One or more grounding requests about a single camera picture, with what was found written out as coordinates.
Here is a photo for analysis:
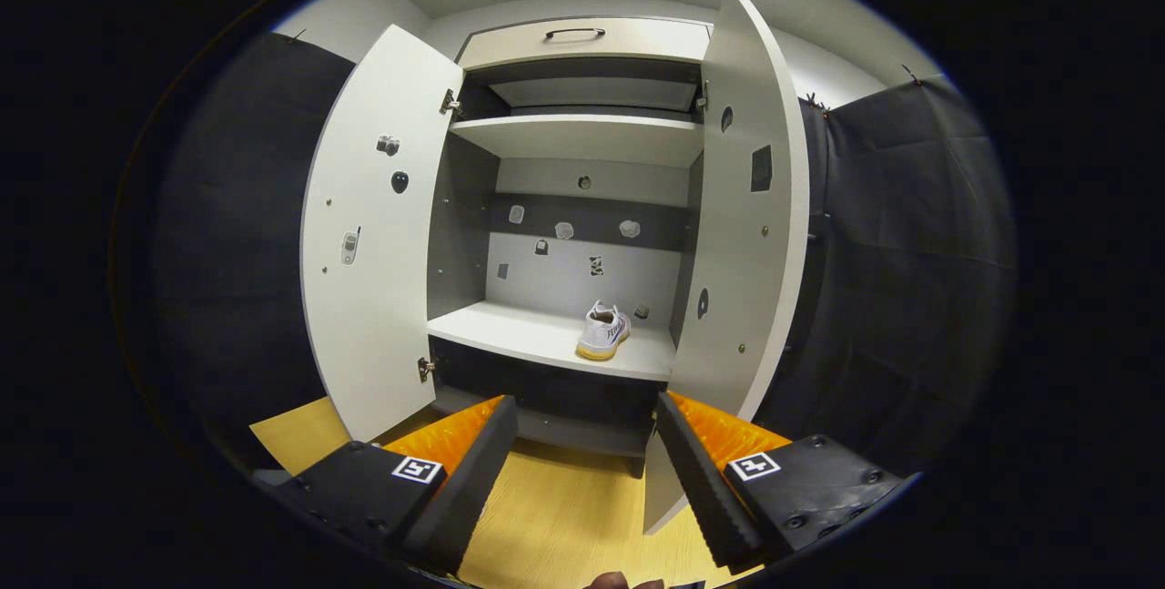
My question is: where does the white cabinet drawer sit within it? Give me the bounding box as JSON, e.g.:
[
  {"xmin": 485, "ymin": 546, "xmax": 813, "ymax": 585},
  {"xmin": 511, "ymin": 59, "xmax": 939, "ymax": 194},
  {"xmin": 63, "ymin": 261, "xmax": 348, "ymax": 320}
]
[{"xmin": 455, "ymin": 17, "xmax": 713, "ymax": 73}]

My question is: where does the white shoe cabinet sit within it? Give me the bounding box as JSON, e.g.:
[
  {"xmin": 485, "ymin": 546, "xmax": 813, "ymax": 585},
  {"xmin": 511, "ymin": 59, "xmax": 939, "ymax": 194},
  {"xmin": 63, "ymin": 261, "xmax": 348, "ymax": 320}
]
[{"xmin": 426, "ymin": 15, "xmax": 713, "ymax": 481}]

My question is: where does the white cabinet shelf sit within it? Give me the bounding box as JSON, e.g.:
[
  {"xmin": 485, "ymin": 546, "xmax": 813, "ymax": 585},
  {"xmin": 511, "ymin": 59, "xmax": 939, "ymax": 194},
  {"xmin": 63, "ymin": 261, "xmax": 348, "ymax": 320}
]
[
  {"xmin": 426, "ymin": 300, "xmax": 679, "ymax": 383},
  {"xmin": 449, "ymin": 114, "xmax": 706, "ymax": 169}
]

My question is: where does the black backdrop cloth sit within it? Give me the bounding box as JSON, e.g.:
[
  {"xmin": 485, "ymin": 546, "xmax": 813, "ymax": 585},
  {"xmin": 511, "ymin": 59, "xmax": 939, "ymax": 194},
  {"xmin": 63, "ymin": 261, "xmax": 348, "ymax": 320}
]
[
  {"xmin": 755, "ymin": 75, "xmax": 1018, "ymax": 481},
  {"xmin": 114, "ymin": 29, "xmax": 356, "ymax": 472}
]

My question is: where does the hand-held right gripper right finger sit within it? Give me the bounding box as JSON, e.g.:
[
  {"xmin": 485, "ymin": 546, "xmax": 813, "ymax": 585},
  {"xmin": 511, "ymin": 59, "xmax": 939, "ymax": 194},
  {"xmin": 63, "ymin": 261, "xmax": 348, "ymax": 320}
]
[{"xmin": 653, "ymin": 391, "xmax": 920, "ymax": 574}]

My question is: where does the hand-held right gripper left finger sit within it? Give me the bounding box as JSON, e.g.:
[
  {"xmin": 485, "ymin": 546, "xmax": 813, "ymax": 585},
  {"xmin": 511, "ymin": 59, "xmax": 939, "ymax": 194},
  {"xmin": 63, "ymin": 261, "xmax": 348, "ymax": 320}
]
[{"xmin": 273, "ymin": 395, "xmax": 520, "ymax": 574}]

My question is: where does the white shoe cabinet door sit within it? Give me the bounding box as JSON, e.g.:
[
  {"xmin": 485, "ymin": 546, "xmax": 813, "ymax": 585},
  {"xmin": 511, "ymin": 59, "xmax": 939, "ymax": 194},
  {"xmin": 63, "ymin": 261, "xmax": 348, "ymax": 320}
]
[
  {"xmin": 300, "ymin": 23, "xmax": 465, "ymax": 444},
  {"xmin": 642, "ymin": 0, "xmax": 811, "ymax": 537}
]

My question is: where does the white canvas shoe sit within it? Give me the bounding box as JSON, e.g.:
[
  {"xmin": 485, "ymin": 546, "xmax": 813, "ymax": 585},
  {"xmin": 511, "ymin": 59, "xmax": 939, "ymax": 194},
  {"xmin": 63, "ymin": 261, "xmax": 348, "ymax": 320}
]
[{"xmin": 575, "ymin": 300, "xmax": 633, "ymax": 362}]

